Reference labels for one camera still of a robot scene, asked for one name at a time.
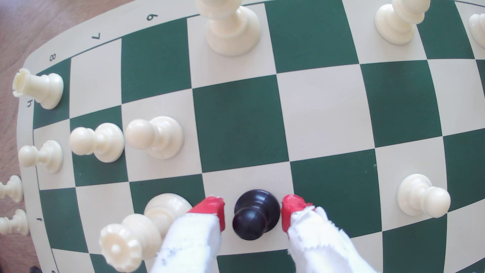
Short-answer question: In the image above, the white chess pawn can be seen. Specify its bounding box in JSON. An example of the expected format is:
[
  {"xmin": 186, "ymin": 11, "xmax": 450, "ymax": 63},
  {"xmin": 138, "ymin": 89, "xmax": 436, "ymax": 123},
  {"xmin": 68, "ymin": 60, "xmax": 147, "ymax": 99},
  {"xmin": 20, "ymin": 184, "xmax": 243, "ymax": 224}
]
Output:
[
  {"xmin": 18, "ymin": 140, "xmax": 64, "ymax": 174},
  {"xmin": 69, "ymin": 122, "xmax": 125, "ymax": 164},
  {"xmin": 0, "ymin": 175, "xmax": 24, "ymax": 203},
  {"xmin": 125, "ymin": 116, "xmax": 185, "ymax": 160},
  {"xmin": 396, "ymin": 173, "xmax": 451, "ymax": 218},
  {"xmin": 0, "ymin": 209, "xmax": 30, "ymax": 236}
]

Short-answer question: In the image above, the white chess bishop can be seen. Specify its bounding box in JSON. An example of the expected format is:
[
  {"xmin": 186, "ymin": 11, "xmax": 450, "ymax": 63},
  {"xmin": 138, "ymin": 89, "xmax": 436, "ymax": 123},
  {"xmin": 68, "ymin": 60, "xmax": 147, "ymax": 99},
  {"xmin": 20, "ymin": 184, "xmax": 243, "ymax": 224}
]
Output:
[{"xmin": 374, "ymin": 0, "xmax": 431, "ymax": 46}]

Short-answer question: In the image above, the green and cream chess mat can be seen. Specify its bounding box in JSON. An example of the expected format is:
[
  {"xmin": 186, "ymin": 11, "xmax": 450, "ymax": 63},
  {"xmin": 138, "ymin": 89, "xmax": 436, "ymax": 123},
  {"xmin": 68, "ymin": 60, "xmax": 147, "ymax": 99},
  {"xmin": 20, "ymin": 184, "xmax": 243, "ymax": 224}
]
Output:
[{"xmin": 16, "ymin": 0, "xmax": 485, "ymax": 273}]

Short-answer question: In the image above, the white chess king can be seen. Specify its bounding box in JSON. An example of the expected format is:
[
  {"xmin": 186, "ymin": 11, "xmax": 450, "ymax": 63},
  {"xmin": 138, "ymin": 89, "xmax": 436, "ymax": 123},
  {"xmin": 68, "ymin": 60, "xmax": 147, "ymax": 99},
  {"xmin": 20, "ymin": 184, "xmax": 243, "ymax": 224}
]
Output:
[{"xmin": 195, "ymin": 0, "xmax": 262, "ymax": 57}]

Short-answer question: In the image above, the white chess queen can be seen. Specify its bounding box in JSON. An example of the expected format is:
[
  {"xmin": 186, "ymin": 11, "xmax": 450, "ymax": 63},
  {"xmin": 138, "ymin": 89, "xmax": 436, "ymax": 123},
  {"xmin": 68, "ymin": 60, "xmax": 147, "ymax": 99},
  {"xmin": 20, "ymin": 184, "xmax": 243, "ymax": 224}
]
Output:
[{"xmin": 99, "ymin": 193, "xmax": 193, "ymax": 273}]

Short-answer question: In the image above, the white chess rook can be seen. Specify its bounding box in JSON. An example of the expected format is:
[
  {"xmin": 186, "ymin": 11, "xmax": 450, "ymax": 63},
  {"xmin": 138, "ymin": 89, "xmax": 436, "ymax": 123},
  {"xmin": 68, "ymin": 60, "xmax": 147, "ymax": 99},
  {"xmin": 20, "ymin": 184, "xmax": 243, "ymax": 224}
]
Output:
[
  {"xmin": 12, "ymin": 68, "xmax": 64, "ymax": 110},
  {"xmin": 469, "ymin": 13, "xmax": 485, "ymax": 49}
]

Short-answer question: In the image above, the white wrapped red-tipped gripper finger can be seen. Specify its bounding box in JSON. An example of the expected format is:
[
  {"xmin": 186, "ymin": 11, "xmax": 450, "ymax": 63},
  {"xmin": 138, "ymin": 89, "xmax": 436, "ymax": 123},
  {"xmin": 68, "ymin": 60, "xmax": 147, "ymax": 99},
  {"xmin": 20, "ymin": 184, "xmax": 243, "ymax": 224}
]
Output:
[
  {"xmin": 150, "ymin": 196, "xmax": 226, "ymax": 273},
  {"xmin": 281, "ymin": 194, "xmax": 379, "ymax": 273}
]

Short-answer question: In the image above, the black chess pawn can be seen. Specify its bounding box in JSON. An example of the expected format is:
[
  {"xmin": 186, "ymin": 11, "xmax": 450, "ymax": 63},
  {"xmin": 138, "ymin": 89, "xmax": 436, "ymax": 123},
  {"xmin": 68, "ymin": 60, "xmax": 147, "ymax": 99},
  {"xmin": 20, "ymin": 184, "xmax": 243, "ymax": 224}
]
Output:
[{"xmin": 232, "ymin": 189, "xmax": 281, "ymax": 241}]

